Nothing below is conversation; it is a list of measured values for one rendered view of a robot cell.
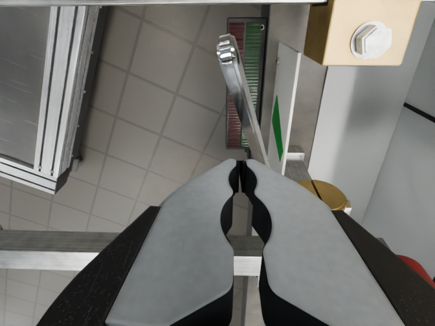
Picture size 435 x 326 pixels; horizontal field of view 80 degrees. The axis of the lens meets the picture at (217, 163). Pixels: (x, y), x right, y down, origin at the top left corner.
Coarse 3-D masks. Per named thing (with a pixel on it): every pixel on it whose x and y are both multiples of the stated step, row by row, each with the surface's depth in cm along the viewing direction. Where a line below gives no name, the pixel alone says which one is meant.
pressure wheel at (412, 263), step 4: (400, 256) 23; (404, 256) 24; (404, 260) 23; (408, 260) 23; (412, 260) 23; (408, 264) 23; (412, 264) 23; (416, 264) 23; (416, 268) 23; (420, 268) 23; (420, 272) 22; (424, 272) 23; (424, 276) 22; (428, 276) 22; (428, 280) 22; (432, 284) 22
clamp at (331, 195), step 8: (304, 184) 25; (312, 184) 26; (320, 184) 25; (328, 184) 25; (312, 192) 24; (320, 192) 24; (328, 192) 24; (336, 192) 24; (328, 200) 23; (336, 200) 23; (344, 200) 23; (336, 208) 22; (344, 208) 23
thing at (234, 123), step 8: (232, 24) 30; (240, 24) 30; (232, 32) 31; (240, 32) 31; (240, 40) 31; (240, 48) 31; (240, 56) 32; (232, 104) 35; (232, 112) 35; (232, 120) 36; (232, 128) 37; (232, 136) 37; (232, 144) 38
